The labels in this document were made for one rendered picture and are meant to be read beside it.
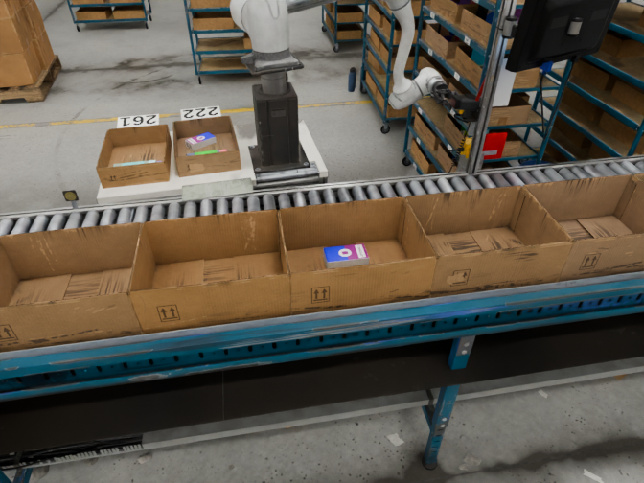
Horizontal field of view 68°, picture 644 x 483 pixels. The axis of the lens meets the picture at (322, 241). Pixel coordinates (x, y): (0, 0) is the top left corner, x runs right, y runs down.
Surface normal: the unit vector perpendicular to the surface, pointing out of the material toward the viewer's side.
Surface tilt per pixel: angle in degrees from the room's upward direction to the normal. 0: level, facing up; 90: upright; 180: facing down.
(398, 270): 90
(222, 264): 0
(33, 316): 90
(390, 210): 90
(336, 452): 0
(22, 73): 89
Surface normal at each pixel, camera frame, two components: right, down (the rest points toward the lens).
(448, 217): 0.17, 0.61
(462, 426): 0.00, -0.78
